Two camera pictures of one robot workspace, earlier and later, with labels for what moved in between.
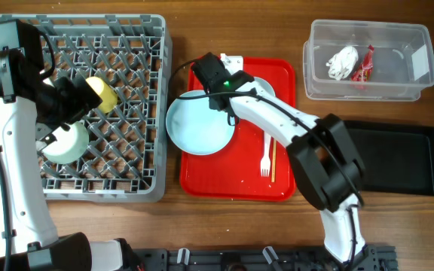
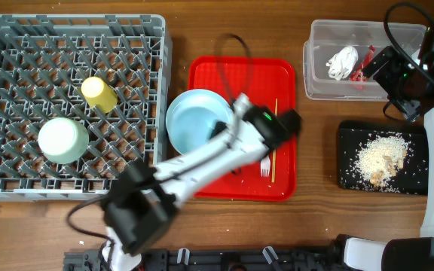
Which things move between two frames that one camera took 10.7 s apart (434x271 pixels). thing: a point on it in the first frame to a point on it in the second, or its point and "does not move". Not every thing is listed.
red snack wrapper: (364, 72) does not move
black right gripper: (210, 105) to (385, 77)
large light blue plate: (195, 127) does not move
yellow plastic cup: (108, 95) does not move
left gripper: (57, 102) to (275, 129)
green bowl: (70, 146) does not move
